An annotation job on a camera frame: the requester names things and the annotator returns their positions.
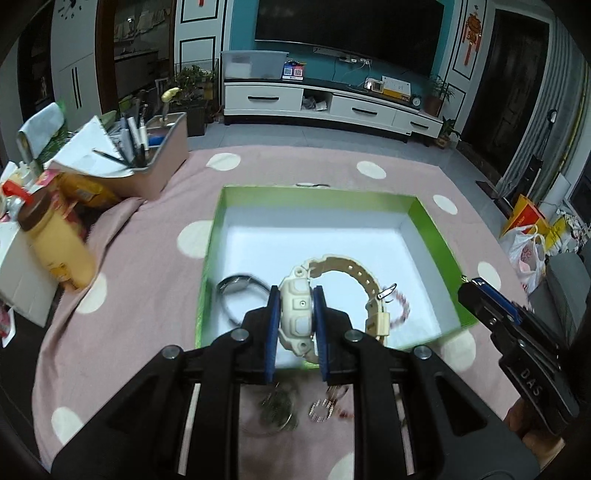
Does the cream plastic wristwatch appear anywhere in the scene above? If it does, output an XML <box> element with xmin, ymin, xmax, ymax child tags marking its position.
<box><xmin>277</xmin><ymin>254</ymin><xmax>393</xmax><ymax>370</ymax></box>

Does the yellow patterned bag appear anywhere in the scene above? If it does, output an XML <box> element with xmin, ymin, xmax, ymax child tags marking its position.
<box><xmin>549</xmin><ymin>210</ymin><xmax>583</xmax><ymax>254</ymax></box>

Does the dark door mat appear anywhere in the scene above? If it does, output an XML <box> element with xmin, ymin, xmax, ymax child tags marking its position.
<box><xmin>475</xmin><ymin>180</ymin><xmax>509</xmax><ymax>199</ymax></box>

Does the orange snack packet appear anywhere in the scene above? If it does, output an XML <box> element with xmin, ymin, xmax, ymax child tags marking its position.
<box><xmin>58</xmin><ymin>172</ymin><xmax>123</xmax><ymax>210</ymax></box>

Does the pink bead bracelet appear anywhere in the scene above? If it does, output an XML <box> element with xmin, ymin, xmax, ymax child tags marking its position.
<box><xmin>385</xmin><ymin>291</ymin><xmax>413</xmax><ymax>330</ymax></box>

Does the red hanging ornament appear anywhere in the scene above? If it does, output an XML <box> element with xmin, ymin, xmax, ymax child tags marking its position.
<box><xmin>463</xmin><ymin>13</ymin><xmax>482</xmax><ymax>68</ymax></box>

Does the white paper sheet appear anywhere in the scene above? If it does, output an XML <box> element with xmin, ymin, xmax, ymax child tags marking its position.
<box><xmin>48</xmin><ymin>115</ymin><xmax>132</xmax><ymax>178</ymax></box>

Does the yellow and white box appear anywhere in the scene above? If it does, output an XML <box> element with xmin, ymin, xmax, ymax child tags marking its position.
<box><xmin>381</xmin><ymin>75</ymin><xmax>413</xmax><ymax>103</ymax></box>

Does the large potted plant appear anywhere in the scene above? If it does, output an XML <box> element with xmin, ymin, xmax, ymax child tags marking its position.
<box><xmin>173</xmin><ymin>65</ymin><xmax>218</xmax><ymax>137</ymax></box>

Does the grey sofa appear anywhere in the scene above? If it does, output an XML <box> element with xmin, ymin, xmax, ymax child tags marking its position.
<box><xmin>526</xmin><ymin>251</ymin><xmax>591</xmax><ymax>352</ymax></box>

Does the white television cabinet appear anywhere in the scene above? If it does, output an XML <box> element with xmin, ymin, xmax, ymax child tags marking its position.
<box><xmin>223</xmin><ymin>76</ymin><xmax>444</xmax><ymax>139</ymax></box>

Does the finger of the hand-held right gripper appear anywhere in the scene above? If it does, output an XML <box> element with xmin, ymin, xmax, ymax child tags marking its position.
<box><xmin>458</xmin><ymin>281</ymin><xmax>525</xmax><ymax>334</ymax></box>
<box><xmin>472</xmin><ymin>277</ymin><xmax>566</xmax><ymax>352</ymax></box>

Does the silver bangle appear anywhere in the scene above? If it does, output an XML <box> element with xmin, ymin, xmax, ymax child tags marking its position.
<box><xmin>240</xmin><ymin>385</ymin><xmax>301</xmax><ymax>435</ymax></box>

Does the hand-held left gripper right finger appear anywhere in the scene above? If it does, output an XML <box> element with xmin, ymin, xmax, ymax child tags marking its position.
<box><xmin>313</xmin><ymin>285</ymin><xmax>541</xmax><ymax>480</ymax></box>

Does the black television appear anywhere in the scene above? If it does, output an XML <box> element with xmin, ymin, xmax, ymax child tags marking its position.
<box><xmin>255</xmin><ymin>0</ymin><xmax>445</xmax><ymax>77</ymax></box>

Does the person's right hand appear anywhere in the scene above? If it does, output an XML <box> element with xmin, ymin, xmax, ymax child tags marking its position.
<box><xmin>503</xmin><ymin>399</ymin><xmax>566</xmax><ymax>462</ymax></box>

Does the red snack packet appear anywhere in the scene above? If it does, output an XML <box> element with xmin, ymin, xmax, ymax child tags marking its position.
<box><xmin>41</xmin><ymin>171</ymin><xmax>88</xmax><ymax>241</ymax></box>

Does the black wall clock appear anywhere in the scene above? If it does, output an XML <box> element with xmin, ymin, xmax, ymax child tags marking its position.
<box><xmin>52</xmin><ymin>0</ymin><xmax>88</xmax><ymax>21</ymax></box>

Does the potted plant in brown pot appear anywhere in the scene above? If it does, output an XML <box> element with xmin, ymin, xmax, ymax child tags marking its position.
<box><xmin>424</xmin><ymin>74</ymin><xmax>455</xmax><ymax>117</ymax></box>

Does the pink polka dot blanket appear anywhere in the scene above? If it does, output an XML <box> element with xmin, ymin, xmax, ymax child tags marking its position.
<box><xmin>34</xmin><ymin>145</ymin><xmax>550</xmax><ymax>480</ymax></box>

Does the clear storage bin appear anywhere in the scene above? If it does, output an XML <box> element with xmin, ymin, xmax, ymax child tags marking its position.
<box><xmin>221</xmin><ymin>50</ymin><xmax>289</xmax><ymax>81</ymax></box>

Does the black strap wristwatch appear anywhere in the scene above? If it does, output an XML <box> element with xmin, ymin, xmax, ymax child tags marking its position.
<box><xmin>216</xmin><ymin>274</ymin><xmax>273</xmax><ymax>326</ymax></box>

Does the bunch of pens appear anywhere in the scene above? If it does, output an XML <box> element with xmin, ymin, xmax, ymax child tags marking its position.
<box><xmin>117</xmin><ymin>104</ymin><xmax>151</xmax><ymax>169</ymax></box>

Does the white plastic bag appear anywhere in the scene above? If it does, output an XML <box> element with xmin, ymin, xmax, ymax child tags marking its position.
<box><xmin>501</xmin><ymin>224</ymin><xmax>548</xmax><ymax>294</ymax></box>

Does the yellow bottle brown cap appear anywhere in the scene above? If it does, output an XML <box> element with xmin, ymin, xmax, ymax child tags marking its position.
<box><xmin>17</xmin><ymin>188</ymin><xmax>97</xmax><ymax>291</ymax></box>

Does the clear bottle red label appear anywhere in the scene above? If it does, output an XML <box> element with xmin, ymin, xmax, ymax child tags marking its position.
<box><xmin>0</xmin><ymin>180</ymin><xmax>35</xmax><ymax>217</ymax></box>

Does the yellow paper bag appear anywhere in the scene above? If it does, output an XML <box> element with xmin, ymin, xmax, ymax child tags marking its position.
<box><xmin>501</xmin><ymin>194</ymin><xmax>550</xmax><ymax>238</ymax></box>

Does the cream packet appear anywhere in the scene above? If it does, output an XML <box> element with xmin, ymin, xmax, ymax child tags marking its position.
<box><xmin>0</xmin><ymin>161</ymin><xmax>35</xmax><ymax>185</ymax></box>

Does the sparkly rhinestone jewelry piece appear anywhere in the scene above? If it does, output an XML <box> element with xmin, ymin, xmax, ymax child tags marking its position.
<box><xmin>308</xmin><ymin>399</ymin><xmax>339</xmax><ymax>423</ymax></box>

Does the upright stick vacuum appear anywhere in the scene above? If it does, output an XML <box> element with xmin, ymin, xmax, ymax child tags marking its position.
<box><xmin>503</xmin><ymin>108</ymin><xmax>559</xmax><ymax>199</ymax></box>

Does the small floor potted plant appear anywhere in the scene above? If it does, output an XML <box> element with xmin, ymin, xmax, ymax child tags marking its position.
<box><xmin>434</xmin><ymin>116</ymin><xmax>462</xmax><ymax>149</ymax></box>

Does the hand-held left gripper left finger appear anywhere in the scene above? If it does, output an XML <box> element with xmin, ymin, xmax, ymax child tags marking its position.
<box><xmin>51</xmin><ymin>285</ymin><xmax>282</xmax><ymax>480</ymax></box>

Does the green cardboard box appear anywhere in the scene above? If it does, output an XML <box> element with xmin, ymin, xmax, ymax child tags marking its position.
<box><xmin>194</xmin><ymin>185</ymin><xmax>481</xmax><ymax>370</ymax></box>

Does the green and grey bag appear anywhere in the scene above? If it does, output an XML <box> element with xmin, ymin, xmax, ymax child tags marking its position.
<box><xmin>17</xmin><ymin>102</ymin><xmax>68</xmax><ymax>162</ymax></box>

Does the pink desk organizer box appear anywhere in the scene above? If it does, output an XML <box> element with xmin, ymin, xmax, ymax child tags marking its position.
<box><xmin>99</xmin><ymin>111</ymin><xmax>190</xmax><ymax>200</ymax></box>

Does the black pencil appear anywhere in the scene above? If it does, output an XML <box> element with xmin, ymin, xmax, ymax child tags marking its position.
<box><xmin>91</xmin><ymin>148</ymin><xmax>132</xmax><ymax>166</ymax></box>

